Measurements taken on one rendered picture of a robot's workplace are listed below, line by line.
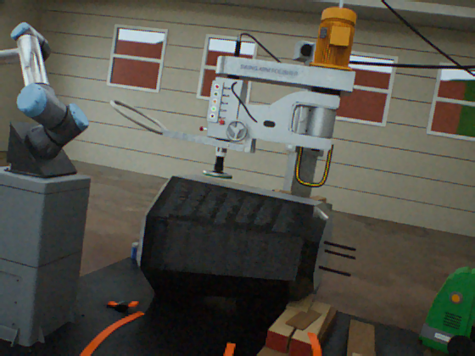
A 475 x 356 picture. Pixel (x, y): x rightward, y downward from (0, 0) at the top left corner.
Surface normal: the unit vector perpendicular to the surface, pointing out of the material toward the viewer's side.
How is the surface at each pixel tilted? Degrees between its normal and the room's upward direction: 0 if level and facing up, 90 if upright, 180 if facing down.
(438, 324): 90
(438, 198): 90
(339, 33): 90
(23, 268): 90
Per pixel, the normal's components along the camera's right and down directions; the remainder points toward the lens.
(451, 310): -0.54, 0.00
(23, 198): -0.21, 0.07
